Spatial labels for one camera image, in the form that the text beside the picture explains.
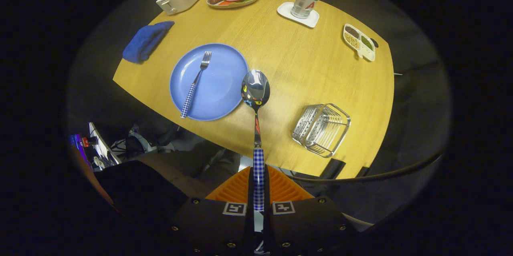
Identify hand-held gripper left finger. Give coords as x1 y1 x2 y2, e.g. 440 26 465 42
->
170 166 256 256

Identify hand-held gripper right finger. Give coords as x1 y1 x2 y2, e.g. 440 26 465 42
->
263 165 349 256

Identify checked handle fork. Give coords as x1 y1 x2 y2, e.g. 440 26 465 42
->
180 51 212 119

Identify checked handle spoon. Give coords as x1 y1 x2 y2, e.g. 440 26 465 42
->
241 70 271 212

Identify person's grey trouser leg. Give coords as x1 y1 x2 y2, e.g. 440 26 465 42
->
136 144 249 200

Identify open laptop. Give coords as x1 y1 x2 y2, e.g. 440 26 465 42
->
68 122 121 168

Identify blue round plate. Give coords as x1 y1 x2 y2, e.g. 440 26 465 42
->
170 43 250 121

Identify white compartment dish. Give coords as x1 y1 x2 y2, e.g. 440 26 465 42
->
343 24 376 62

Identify blue folded towel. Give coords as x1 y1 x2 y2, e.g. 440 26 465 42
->
122 21 175 64

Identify white coaster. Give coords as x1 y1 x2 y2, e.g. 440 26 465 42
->
277 2 320 28

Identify white drink bottle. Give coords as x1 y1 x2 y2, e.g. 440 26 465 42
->
291 0 322 19

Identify thick black cable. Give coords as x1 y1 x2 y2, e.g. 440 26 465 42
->
277 148 447 184

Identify metal wire basket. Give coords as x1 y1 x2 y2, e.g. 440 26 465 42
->
292 103 351 158

